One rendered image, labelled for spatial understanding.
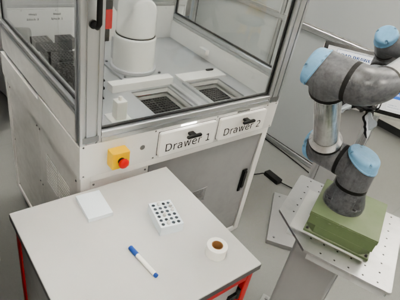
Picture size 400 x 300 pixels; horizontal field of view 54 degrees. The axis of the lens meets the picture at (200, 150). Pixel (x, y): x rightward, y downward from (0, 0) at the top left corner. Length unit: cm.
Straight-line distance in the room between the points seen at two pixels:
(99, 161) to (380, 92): 95
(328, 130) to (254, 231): 137
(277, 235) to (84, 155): 150
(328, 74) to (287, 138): 233
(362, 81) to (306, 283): 94
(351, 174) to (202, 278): 62
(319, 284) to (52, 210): 106
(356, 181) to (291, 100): 194
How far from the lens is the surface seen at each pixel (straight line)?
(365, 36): 295
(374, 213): 161
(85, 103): 133
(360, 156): 144
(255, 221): 265
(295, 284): 177
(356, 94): 111
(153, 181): 157
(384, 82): 114
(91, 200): 144
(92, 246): 132
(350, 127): 233
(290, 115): 336
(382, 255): 162
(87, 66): 127
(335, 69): 113
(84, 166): 146
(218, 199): 213
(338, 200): 151
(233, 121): 178
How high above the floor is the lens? 175
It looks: 33 degrees down
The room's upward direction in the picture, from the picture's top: 12 degrees clockwise
